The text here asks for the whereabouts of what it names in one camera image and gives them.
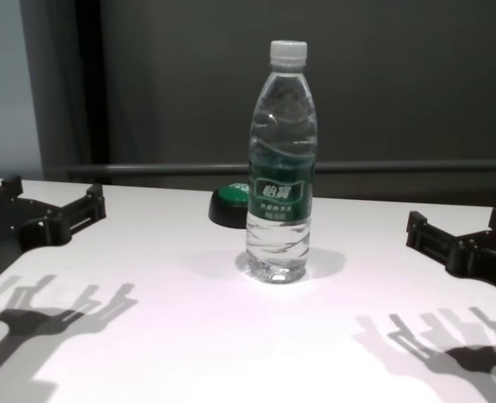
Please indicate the clear water bottle green label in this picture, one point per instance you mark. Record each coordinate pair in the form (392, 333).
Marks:
(279, 126)

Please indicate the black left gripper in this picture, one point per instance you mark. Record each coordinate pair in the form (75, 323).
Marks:
(4, 226)

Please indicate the dark vertical partition post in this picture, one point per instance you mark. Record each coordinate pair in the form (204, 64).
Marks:
(92, 84)

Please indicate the green YES button black base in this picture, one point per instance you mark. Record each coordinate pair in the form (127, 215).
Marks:
(228, 205)

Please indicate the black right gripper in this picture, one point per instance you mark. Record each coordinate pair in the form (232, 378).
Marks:
(491, 260)

